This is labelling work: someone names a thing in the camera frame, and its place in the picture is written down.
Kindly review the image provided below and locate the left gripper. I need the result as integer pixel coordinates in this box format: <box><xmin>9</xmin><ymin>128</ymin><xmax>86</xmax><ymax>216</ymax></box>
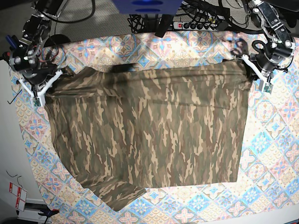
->
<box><xmin>252</xmin><ymin>53</ymin><xmax>284</xmax><ymax>77</ymax></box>

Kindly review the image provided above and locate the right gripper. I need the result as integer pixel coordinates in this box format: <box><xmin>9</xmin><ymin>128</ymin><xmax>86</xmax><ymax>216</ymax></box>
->
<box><xmin>22</xmin><ymin>63</ymin><xmax>57</xmax><ymax>93</ymax></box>

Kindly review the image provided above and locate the camouflage T-shirt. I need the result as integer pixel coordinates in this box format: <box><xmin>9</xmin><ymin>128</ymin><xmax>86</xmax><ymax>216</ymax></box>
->
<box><xmin>45</xmin><ymin>60</ymin><xmax>252</xmax><ymax>211</ymax></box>

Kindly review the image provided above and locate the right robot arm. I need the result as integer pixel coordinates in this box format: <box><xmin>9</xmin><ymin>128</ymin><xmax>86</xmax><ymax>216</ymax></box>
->
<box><xmin>3</xmin><ymin>0</ymin><xmax>68</xmax><ymax>97</ymax></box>

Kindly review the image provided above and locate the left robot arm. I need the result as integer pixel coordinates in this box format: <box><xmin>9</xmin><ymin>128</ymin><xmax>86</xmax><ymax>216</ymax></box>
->
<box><xmin>248</xmin><ymin>0</ymin><xmax>295</xmax><ymax>77</ymax></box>

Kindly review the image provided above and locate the black allen key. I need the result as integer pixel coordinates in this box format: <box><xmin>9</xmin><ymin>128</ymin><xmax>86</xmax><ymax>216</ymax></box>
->
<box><xmin>7</xmin><ymin>89</ymin><xmax>22</xmax><ymax>105</ymax></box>

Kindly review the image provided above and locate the red black table clamp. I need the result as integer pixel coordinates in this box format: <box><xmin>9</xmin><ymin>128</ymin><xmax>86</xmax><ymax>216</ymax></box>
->
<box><xmin>0</xmin><ymin>51</ymin><xmax>14</xmax><ymax>67</ymax></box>

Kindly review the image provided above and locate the black round base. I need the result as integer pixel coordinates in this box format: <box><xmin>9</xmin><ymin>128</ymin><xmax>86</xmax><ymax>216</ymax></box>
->
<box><xmin>44</xmin><ymin>34</ymin><xmax>71</xmax><ymax>47</ymax></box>

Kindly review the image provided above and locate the blue table clamp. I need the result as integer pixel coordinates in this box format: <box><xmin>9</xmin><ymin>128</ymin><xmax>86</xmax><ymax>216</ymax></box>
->
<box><xmin>6</xmin><ymin>35</ymin><xmax>20</xmax><ymax>50</ymax></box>

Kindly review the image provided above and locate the white power strip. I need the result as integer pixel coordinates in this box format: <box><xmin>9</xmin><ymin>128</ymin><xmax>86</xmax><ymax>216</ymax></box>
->
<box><xmin>172</xmin><ymin>21</ymin><xmax>218</xmax><ymax>31</ymax></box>

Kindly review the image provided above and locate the red white label tag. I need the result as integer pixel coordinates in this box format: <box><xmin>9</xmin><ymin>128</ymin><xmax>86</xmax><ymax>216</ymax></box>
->
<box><xmin>9</xmin><ymin>182</ymin><xmax>28</xmax><ymax>211</ymax></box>

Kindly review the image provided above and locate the patterned tile tablecloth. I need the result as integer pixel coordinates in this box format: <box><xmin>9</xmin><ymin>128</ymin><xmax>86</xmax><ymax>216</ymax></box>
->
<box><xmin>9</xmin><ymin>31</ymin><xmax>299</xmax><ymax>224</ymax></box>

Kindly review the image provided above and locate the black blue bottom clamp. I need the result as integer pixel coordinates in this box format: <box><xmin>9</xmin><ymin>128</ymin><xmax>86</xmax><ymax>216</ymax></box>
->
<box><xmin>38</xmin><ymin>209</ymin><xmax>59</xmax><ymax>222</ymax></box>

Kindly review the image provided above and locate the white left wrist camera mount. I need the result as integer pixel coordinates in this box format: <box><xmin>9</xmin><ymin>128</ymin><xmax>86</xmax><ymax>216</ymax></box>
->
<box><xmin>241</xmin><ymin>54</ymin><xmax>273</xmax><ymax>94</ymax></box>

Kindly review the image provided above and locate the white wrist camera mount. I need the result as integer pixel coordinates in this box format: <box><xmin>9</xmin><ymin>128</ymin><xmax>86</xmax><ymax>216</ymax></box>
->
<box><xmin>18</xmin><ymin>70</ymin><xmax>63</xmax><ymax>107</ymax></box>
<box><xmin>241</xmin><ymin>54</ymin><xmax>273</xmax><ymax>94</ymax></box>

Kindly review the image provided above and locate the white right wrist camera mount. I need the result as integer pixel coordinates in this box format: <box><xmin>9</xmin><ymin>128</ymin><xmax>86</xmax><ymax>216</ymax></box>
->
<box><xmin>18</xmin><ymin>70</ymin><xmax>63</xmax><ymax>107</ymax></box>

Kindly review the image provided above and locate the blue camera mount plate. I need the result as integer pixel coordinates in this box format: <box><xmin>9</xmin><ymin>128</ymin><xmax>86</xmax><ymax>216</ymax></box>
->
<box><xmin>112</xmin><ymin>0</ymin><xmax>183</xmax><ymax>14</ymax></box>

